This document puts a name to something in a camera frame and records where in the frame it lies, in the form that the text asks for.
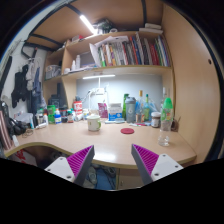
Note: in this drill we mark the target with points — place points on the red white canister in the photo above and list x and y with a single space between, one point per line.
77 107

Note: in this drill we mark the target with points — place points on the ceiling light strip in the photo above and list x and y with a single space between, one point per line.
88 24

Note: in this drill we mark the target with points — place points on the dark green bottle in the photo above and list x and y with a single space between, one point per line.
124 106

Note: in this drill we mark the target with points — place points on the small blue cap bottle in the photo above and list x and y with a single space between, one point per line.
57 116

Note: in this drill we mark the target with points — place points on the blue white tissue box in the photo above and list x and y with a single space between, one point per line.
114 111

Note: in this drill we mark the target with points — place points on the round red coaster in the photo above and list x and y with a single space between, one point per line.
127 131

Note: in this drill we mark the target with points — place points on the white desk lamp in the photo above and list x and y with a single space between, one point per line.
96 94

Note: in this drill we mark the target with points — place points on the wooden shelf unit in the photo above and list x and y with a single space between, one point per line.
75 61

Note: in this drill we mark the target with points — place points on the green canister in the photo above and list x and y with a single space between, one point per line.
51 112

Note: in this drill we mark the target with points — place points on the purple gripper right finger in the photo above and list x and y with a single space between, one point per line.
152 166

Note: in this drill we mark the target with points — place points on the grey shaker bottle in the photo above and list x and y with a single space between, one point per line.
130 109

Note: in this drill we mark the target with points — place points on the clear bottle green label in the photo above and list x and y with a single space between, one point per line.
165 122

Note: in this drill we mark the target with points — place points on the jar with white lid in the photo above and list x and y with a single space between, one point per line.
155 122

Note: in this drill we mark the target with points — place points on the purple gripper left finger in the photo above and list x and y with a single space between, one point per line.
73 168

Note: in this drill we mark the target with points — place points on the magenta snack pouch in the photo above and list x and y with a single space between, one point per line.
103 112

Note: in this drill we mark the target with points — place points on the green glass bottle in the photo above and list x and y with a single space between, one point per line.
146 108

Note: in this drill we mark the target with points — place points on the row of books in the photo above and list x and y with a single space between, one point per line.
130 50

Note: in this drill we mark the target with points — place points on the hanging dark clothes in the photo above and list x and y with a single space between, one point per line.
27 87

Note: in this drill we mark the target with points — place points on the white mug green handle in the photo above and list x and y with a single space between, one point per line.
94 123

